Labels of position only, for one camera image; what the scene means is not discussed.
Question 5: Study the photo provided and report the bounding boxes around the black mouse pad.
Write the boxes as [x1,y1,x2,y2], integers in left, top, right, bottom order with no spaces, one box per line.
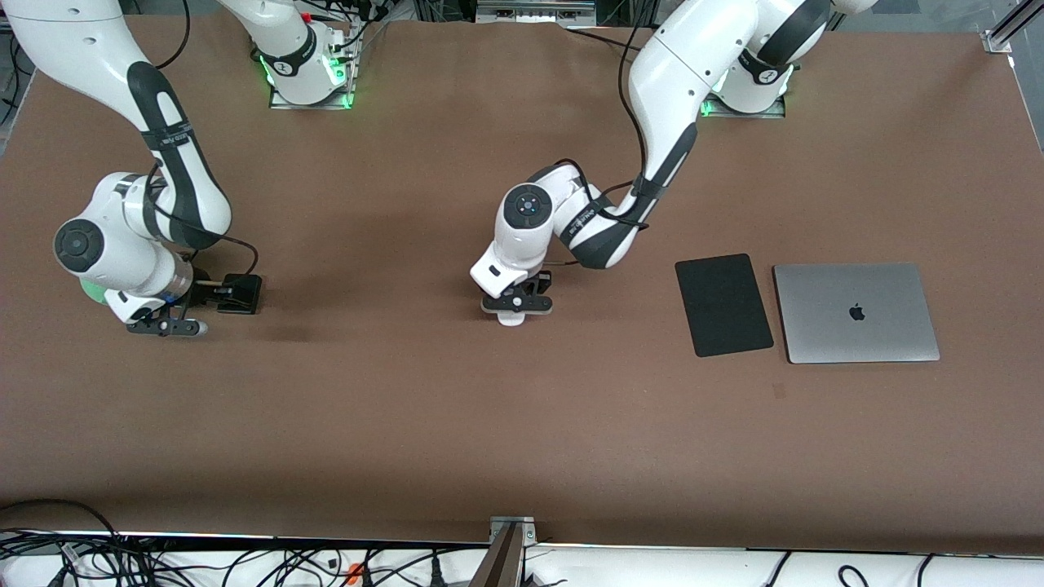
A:
[675,254,775,358]

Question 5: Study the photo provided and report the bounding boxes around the grey metal box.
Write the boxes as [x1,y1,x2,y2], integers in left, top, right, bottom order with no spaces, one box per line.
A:
[476,0,598,25]

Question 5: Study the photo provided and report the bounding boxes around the silver closed laptop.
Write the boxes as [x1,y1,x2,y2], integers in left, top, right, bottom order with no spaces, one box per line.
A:
[773,262,941,364]

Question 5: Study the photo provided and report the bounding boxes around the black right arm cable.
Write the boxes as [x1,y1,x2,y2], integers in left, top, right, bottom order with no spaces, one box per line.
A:
[145,159,260,282]

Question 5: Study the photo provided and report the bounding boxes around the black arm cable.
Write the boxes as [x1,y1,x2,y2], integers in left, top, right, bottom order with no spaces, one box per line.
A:
[145,159,260,282]
[545,24,653,270]

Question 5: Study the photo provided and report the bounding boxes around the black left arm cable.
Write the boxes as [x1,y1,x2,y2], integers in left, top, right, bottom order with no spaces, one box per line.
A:
[545,24,653,270]

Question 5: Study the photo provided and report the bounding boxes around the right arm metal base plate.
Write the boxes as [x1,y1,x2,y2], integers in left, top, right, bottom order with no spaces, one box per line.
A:
[268,33,360,110]

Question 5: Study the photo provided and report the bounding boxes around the black cable on table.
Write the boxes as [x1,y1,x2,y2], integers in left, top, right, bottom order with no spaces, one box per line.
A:
[565,23,653,51]

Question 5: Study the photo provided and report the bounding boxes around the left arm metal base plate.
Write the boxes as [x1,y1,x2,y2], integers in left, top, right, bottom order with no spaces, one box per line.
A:
[697,82,789,120]

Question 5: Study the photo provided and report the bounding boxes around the metal pole with bracket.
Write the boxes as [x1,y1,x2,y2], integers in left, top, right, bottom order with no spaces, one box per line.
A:
[473,515,537,587]

